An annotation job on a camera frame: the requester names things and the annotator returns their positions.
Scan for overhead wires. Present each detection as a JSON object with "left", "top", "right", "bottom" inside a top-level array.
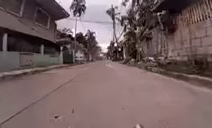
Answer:
[{"left": 67, "top": 17, "right": 115, "bottom": 26}]

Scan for tall palm tree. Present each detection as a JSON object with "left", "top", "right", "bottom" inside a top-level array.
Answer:
[{"left": 69, "top": 0, "right": 88, "bottom": 51}]

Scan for concrete block wall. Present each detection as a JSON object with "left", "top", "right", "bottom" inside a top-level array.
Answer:
[{"left": 142, "top": 0, "right": 212, "bottom": 65}]

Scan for row of distant trees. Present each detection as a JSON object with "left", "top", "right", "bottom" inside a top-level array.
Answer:
[{"left": 55, "top": 27, "right": 104, "bottom": 62}]

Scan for raised concrete kerb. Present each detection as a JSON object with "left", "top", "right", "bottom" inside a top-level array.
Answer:
[{"left": 0, "top": 62, "right": 82, "bottom": 82}]

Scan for pale green boundary wall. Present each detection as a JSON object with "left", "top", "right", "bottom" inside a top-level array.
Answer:
[{"left": 0, "top": 50, "right": 64, "bottom": 74}]

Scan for grey concrete road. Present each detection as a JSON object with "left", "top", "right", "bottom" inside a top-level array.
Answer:
[{"left": 0, "top": 59, "right": 212, "bottom": 128}]

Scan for two-storey grey building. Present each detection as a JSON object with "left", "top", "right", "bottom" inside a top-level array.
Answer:
[{"left": 0, "top": 0, "right": 71, "bottom": 56}]

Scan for utility pole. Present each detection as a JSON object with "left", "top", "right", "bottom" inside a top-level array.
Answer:
[{"left": 105, "top": 4, "right": 122, "bottom": 61}]

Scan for green gate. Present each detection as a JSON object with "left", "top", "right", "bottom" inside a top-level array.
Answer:
[{"left": 62, "top": 49, "right": 75, "bottom": 65}]

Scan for rubble strip beside road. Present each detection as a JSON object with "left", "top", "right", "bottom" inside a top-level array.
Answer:
[{"left": 121, "top": 56, "right": 212, "bottom": 90}]

